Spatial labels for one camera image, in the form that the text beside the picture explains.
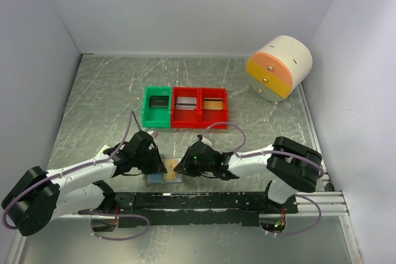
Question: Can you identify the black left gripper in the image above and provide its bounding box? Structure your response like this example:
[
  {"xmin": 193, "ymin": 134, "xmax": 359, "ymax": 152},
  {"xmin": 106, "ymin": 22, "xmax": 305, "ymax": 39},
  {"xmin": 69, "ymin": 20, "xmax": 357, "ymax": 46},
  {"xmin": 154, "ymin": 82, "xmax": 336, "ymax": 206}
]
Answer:
[{"xmin": 134, "ymin": 145, "xmax": 168, "ymax": 174}]

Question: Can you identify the gold VIP card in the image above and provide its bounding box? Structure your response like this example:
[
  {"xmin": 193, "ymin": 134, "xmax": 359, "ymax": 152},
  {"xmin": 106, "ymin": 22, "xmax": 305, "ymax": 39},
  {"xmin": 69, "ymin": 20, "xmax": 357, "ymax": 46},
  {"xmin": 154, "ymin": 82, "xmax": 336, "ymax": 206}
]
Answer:
[{"xmin": 163, "ymin": 158, "xmax": 182, "ymax": 183}]

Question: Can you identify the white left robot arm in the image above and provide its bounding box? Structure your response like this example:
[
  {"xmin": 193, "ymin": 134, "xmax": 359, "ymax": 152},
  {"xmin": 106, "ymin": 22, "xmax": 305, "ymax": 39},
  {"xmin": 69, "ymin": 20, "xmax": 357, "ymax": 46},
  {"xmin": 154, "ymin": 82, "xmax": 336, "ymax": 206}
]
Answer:
[{"xmin": 1, "ymin": 130, "xmax": 167, "ymax": 236}]

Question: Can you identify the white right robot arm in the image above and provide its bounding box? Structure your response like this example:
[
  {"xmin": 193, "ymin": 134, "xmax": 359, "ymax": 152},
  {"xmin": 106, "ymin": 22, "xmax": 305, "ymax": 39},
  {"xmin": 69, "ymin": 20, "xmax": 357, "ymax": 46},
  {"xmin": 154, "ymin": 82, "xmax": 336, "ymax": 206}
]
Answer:
[{"xmin": 174, "ymin": 137, "xmax": 324, "ymax": 213}]

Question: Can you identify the silver card in red bin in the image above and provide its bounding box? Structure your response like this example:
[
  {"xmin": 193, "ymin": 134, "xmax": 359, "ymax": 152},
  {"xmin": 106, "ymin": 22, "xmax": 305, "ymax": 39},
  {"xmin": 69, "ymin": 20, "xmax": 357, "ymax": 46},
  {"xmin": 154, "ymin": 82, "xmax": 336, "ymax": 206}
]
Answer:
[{"xmin": 175, "ymin": 96, "xmax": 197, "ymax": 110}]

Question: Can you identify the black card in green bin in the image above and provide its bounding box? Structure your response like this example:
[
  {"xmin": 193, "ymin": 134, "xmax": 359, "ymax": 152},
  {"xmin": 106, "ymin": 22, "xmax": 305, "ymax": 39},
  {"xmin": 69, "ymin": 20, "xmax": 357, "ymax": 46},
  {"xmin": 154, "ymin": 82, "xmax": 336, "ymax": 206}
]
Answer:
[{"xmin": 149, "ymin": 95, "xmax": 170, "ymax": 108}]

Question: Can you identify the orange card in red bin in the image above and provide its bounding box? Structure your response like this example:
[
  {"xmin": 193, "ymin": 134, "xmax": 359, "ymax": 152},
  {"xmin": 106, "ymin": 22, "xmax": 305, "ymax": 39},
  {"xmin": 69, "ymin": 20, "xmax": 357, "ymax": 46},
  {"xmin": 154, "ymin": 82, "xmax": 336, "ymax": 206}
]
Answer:
[{"xmin": 202, "ymin": 98, "xmax": 223, "ymax": 111}]

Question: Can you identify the red plastic bin middle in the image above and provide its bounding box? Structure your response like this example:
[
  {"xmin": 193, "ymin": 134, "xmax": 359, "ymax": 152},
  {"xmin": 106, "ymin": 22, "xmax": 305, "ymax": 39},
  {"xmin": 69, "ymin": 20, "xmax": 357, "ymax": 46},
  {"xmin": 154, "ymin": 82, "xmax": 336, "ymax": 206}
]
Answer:
[{"xmin": 170, "ymin": 87, "xmax": 202, "ymax": 129}]

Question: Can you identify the red plastic bin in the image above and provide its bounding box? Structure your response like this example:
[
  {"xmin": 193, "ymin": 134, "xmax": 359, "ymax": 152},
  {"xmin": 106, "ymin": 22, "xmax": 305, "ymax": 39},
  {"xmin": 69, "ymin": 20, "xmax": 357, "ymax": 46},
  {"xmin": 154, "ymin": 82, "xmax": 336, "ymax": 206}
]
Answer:
[
  {"xmin": 199, "ymin": 88, "xmax": 229, "ymax": 128},
  {"xmin": 170, "ymin": 87, "xmax": 202, "ymax": 129}
]

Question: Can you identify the green plastic bin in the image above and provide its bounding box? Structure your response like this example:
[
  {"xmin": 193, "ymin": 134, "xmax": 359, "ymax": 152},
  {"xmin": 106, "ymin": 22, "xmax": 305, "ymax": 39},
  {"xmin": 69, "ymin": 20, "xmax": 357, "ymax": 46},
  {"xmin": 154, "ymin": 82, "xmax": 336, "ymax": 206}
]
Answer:
[{"xmin": 142, "ymin": 86, "xmax": 173, "ymax": 128}]

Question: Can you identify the red plastic bin right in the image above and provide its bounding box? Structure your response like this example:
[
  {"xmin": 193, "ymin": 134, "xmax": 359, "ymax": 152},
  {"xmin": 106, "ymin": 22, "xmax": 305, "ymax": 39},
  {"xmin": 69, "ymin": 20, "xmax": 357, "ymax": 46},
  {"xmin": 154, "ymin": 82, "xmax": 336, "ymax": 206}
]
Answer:
[{"xmin": 199, "ymin": 88, "xmax": 229, "ymax": 128}]

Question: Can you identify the round beige drawer cabinet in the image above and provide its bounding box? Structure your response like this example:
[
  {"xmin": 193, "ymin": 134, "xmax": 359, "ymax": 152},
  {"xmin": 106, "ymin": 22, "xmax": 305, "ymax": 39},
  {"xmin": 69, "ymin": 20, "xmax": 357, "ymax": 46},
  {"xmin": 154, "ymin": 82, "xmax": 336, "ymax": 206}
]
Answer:
[{"xmin": 246, "ymin": 35, "xmax": 312, "ymax": 102}]

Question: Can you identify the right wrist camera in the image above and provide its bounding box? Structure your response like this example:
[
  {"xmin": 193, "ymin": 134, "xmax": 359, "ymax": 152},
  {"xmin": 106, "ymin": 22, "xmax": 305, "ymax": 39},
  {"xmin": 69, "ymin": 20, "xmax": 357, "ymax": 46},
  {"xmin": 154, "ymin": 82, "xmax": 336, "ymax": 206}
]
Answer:
[{"xmin": 201, "ymin": 137, "xmax": 212, "ymax": 147}]

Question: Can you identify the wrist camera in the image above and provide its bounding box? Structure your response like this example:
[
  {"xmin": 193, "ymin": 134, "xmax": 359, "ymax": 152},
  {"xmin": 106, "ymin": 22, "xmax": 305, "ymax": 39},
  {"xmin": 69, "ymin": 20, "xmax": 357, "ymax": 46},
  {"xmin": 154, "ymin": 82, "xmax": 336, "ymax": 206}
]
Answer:
[
  {"xmin": 148, "ymin": 130, "xmax": 158, "ymax": 139},
  {"xmin": 201, "ymin": 137, "xmax": 212, "ymax": 147}
]

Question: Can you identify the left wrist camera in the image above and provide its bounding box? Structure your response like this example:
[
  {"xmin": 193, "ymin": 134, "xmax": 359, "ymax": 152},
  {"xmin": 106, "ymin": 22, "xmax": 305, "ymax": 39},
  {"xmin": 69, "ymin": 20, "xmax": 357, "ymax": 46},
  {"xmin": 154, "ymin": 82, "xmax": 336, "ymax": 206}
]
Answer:
[{"xmin": 148, "ymin": 130, "xmax": 158, "ymax": 139}]

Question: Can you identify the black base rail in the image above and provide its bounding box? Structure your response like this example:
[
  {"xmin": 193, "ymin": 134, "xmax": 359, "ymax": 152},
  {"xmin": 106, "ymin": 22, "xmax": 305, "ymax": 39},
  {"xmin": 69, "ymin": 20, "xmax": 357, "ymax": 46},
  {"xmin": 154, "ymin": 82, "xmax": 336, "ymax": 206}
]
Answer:
[{"xmin": 77, "ymin": 180, "xmax": 299, "ymax": 229}]

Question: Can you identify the aluminium frame rail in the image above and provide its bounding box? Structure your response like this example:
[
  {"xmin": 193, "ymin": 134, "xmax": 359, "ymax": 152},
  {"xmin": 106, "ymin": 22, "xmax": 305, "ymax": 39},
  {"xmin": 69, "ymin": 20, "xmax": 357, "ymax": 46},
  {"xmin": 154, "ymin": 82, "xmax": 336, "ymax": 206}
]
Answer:
[{"xmin": 61, "ymin": 191, "xmax": 350, "ymax": 218}]

